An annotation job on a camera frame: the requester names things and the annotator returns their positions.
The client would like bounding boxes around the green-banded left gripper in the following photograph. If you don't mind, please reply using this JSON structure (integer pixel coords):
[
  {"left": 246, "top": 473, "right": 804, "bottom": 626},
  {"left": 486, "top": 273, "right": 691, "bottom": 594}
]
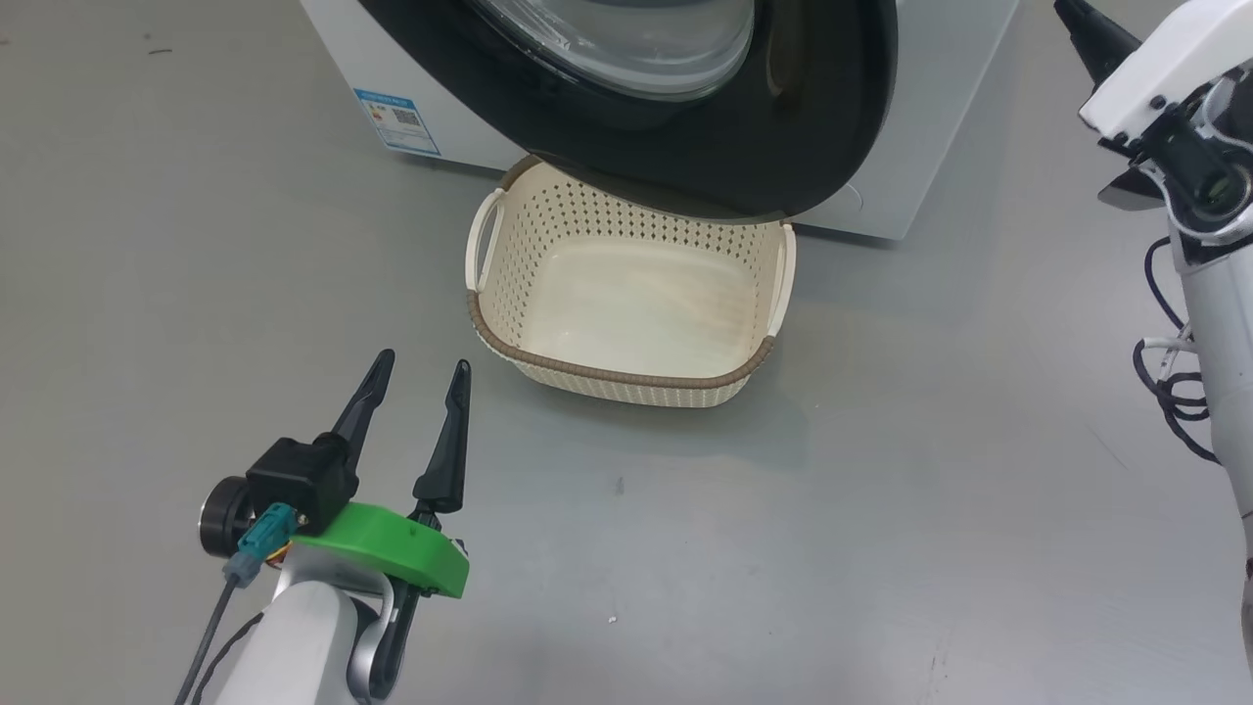
[{"left": 291, "top": 350, "right": 472, "bottom": 600}]

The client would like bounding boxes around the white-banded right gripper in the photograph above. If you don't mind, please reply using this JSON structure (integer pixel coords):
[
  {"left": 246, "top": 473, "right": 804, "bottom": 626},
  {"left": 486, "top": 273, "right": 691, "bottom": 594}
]
[{"left": 1054, "top": 0, "right": 1253, "bottom": 138}]

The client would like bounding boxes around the round black glass washer door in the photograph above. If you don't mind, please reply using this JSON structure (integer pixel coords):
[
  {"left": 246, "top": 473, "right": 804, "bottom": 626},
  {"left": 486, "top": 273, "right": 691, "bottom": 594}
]
[{"left": 357, "top": 0, "right": 899, "bottom": 222}]

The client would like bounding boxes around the white front-load washing machine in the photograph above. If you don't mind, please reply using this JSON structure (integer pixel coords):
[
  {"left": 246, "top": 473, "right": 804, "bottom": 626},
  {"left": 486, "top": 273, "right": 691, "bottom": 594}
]
[{"left": 299, "top": 0, "right": 1019, "bottom": 241}]

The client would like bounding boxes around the cream perforated laundry basket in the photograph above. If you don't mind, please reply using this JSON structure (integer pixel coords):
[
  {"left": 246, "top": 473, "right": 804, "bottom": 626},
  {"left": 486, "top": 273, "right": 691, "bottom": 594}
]
[{"left": 466, "top": 155, "right": 797, "bottom": 409}]

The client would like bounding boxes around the blue energy label sticker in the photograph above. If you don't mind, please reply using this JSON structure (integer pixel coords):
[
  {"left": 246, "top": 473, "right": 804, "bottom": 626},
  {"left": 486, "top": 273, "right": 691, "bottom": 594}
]
[{"left": 353, "top": 88, "right": 441, "bottom": 158}]

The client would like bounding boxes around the left camera cable teal plug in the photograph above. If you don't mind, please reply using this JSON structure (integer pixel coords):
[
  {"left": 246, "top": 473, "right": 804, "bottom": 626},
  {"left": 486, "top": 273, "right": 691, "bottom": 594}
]
[{"left": 176, "top": 503, "right": 298, "bottom": 705}]

